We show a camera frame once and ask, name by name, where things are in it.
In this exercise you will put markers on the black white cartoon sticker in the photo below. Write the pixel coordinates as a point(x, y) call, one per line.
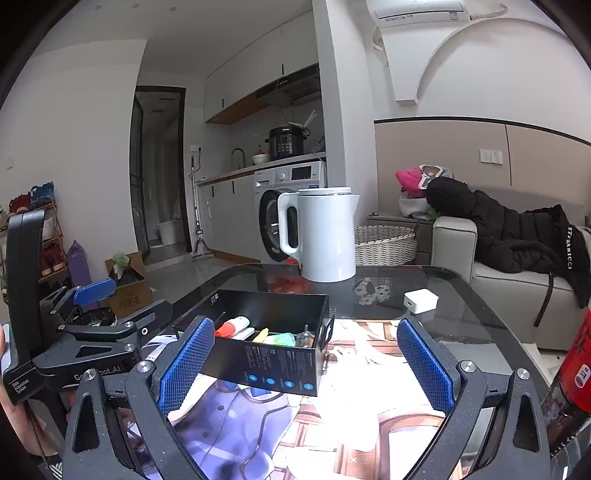
point(374, 290)

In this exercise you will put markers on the white patterned item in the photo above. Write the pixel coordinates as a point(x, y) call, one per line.
point(434, 171)

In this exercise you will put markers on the kitchen faucet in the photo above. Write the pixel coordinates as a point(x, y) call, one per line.
point(238, 154)

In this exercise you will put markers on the printed anime desk mat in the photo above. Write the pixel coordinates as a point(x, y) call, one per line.
point(323, 438)

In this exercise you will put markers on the mop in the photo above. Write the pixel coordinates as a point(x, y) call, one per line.
point(202, 249)

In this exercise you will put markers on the shoe rack with shoes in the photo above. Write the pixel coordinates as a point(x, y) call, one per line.
point(53, 258)

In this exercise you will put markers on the white wicker basket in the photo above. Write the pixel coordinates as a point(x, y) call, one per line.
point(385, 247)

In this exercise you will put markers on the pink cloth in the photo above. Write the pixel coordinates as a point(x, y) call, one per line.
point(408, 180)

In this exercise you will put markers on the person's left hand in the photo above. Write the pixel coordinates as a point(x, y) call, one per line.
point(21, 429)

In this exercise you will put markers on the white bowl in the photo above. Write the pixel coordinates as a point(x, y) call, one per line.
point(260, 159)

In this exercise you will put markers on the black jacket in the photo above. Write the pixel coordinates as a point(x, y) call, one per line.
point(498, 230)

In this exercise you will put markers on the white wall socket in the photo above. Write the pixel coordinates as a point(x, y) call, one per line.
point(490, 156)

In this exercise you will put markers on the white upper kitchen cabinets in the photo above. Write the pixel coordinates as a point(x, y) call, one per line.
point(244, 78)

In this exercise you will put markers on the white electric kettle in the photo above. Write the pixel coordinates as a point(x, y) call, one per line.
point(328, 240)

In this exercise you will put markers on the yellow plastic opener tool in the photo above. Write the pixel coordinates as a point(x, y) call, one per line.
point(261, 335)

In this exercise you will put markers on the white air conditioner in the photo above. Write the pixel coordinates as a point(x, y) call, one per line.
point(415, 9)

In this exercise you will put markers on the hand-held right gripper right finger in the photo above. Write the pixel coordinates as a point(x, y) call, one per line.
point(427, 364)

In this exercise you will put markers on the light grey sofa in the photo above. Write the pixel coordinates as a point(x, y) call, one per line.
point(508, 295)

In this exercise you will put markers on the black pressure cooker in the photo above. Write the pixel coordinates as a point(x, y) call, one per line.
point(286, 145)

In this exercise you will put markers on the white glue bottle red cap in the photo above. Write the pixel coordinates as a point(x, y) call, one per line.
point(231, 328)

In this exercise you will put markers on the white bin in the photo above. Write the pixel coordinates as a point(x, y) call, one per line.
point(170, 233)

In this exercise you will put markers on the white cloth pile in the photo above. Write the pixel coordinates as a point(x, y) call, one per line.
point(413, 205)

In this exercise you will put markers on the green earplug pack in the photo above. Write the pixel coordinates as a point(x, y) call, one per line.
point(281, 340)

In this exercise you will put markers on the purple bag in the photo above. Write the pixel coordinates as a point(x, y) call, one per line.
point(77, 267)

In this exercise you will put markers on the range hood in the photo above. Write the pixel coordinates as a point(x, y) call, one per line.
point(295, 87)

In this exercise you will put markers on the red label drink bottle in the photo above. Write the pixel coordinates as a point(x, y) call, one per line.
point(577, 369)

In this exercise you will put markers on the white charger cube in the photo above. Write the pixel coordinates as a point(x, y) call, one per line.
point(420, 301)

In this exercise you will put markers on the white base kitchen cabinets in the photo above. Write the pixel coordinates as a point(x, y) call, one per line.
point(221, 203)

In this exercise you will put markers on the brown cardboard box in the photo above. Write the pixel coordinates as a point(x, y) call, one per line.
point(131, 300)

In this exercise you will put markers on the white washing machine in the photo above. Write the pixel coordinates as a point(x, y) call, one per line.
point(286, 175)

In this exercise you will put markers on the black framed glass door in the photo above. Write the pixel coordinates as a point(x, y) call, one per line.
point(136, 184)

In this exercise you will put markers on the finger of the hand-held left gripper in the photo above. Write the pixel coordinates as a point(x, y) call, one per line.
point(154, 314)
point(94, 291)

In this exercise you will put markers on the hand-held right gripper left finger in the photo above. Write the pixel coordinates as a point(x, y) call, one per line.
point(184, 364)

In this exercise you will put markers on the black cardboard storage box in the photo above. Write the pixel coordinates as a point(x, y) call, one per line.
point(277, 364)

